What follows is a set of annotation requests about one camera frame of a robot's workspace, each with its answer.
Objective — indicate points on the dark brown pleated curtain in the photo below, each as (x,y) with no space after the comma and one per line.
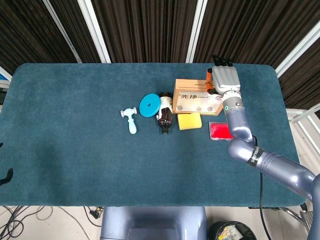
(150,30)

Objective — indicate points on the thin grey metal post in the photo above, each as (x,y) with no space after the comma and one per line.
(63,32)

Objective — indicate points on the light blue toy hammer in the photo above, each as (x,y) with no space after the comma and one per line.
(131,125)

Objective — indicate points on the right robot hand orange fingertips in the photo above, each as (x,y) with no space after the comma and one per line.
(226,77)

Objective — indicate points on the wooden coin box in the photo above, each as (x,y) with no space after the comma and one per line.
(190,86)

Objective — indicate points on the brown glass bottle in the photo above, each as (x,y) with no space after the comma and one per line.
(165,117)

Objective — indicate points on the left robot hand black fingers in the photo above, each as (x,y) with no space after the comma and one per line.
(6,178)

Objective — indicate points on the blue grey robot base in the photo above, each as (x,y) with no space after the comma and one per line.
(152,222)

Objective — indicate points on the teal velvet tablecloth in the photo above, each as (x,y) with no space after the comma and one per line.
(100,155)

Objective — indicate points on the red clear plastic card case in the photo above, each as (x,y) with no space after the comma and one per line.
(218,131)

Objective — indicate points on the white blue board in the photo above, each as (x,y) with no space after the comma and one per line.
(3,80)

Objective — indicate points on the black round trash bin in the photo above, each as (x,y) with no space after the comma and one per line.
(215,231)

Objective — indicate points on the blue round disc with hole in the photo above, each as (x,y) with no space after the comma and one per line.
(147,108)

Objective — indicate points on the yellow sponge green base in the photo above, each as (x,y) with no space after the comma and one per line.
(190,121)

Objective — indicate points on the white metal frame rack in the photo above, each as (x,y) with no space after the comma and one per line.
(305,117)

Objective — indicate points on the black power plug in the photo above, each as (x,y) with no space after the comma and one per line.
(95,213)

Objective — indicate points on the silver metal coin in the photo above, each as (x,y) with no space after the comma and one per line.
(179,107)
(199,108)
(210,109)

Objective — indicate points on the white metal post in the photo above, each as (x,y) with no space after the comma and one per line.
(94,31)
(297,51)
(196,31)

